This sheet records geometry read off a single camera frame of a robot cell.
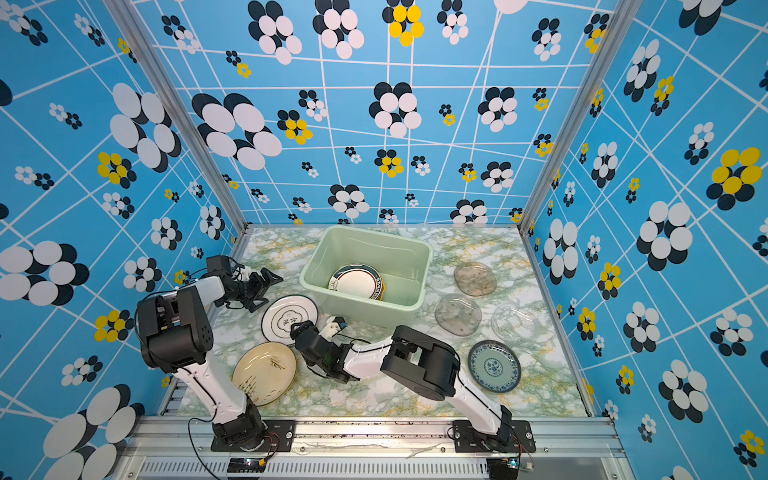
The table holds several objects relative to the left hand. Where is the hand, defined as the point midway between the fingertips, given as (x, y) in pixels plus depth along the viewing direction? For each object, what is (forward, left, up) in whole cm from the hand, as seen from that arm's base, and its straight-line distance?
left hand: (277, 284), depth 98 cm
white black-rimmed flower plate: (-8, -3, -4) cm, 9 cm away
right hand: (-18, -9, +1) cm, 20 cm away
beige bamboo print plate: (-27, -2, -4) cm, 27 cm away
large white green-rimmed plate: (+4, -26, -2) cm, 26 cm away
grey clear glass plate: (-8, -60, -5) cm, 61 cm away
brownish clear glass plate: (+6, -68, -4) cm, 68 cm away
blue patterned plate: (-25, -68, -4) cm, 73 cm away
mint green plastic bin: (+4, -42, +7) cm, 43 cm away
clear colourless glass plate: (-12, -77, -4) cm, 78 cm away
